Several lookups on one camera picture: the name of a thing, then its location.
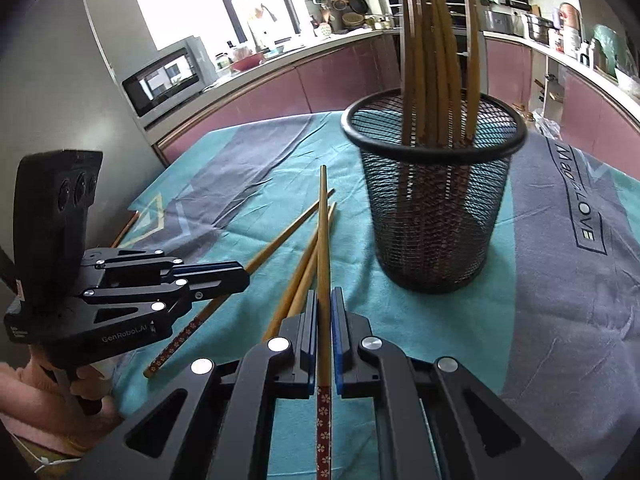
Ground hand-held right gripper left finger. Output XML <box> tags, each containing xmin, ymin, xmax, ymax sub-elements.
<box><xmin>65</xmin><ymin>287</ymin><xmax>321</xmax><ymax>480</ymax></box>

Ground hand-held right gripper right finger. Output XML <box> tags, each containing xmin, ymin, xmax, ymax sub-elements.
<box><xmin>330</xmin><ymin>286</ymin><xmax>583</xmax><ymax>480</ymax></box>

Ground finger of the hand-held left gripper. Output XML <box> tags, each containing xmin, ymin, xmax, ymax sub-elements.
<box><xmin>82</xmin><ymin>275</ymin><xmax>251</xmax><ymax>322</ymax></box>
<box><xmin>80</xmin><ymin>247</ymin><xmax>251</xmax><ymax>286</ymax></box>

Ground floral-tipped wooden chopstick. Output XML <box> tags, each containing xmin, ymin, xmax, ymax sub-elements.
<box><xmin>279</xmin><ymin>240</ymin><xmax>322</xmax><ymax>330</ymax></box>
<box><xmin>143</xmin><ymin>188</ymin><xmax>337</xmax><ymax>380</ymax></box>
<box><xmin>111</xmin><ymin>211</ymin><xmax>141</xmax><ymax>249</ymax></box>
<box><xmin>261</xmin><ymin>202</ymin><xmax>337</xmax><ymax>344</ymax></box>
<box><xmin>315</xmin><ymin>164</ymin><xmax>334</xmax><ymax>480</ymax></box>

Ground black mesh pen holder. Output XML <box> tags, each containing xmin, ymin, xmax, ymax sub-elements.
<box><xmin>341</xmin><ymin>91</ymin><xmax>529</xmax><ymax>295</ymax></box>

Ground bundle of wooden chopsticks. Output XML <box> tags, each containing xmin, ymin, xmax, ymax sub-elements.
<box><xmin>400</xmin><ymin>0</ymin><xmax>484</xmax><ymax>261</ymax></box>

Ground person's left forearm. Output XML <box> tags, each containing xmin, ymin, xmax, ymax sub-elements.
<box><xmin>0</xmin><ymin>362</ymin><xmax>126</xmax><ymax>462</ymax></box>

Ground person's left hand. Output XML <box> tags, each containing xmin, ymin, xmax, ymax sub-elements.
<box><xmin>27</xmin><ymin>342</ymin><xmax>118</xmax><ymax>415</ymax></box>

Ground grey refrigerator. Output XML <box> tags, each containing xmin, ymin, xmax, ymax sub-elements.
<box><xmin>0</xmin><ymin>0</ymin><xmax>171</xmax><ymax>321</ymax></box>

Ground pink sink counter cabinets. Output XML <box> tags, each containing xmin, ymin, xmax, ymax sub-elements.
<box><xmin>150</xmin><ymin>29</ymin><xmax>402</xmax><ymax>167</ymax></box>

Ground silver toaster oven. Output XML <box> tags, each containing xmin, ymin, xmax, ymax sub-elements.
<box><xmin>121</xmin><ymin>36</ymin><xmax>219</xmax><ymax>129</ymax></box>

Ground teal grey printed tablecloth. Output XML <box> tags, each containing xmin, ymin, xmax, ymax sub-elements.
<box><xmin>112</xmin><ymin>109</ymin><xmax>640</xmax><ymax>480</ymax></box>

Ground white plastic bag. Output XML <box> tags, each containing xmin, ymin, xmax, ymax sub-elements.
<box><xmin>532</xmin><ymin>110</ymin><xmax>564</xmax><ymax>139</ymax></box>

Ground pink peninsula counter cabinets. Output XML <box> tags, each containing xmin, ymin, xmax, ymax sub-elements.
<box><xmin>481</xmin><ymin>32</ymin><xmax>640</xmax><ymax>183</ymax></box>

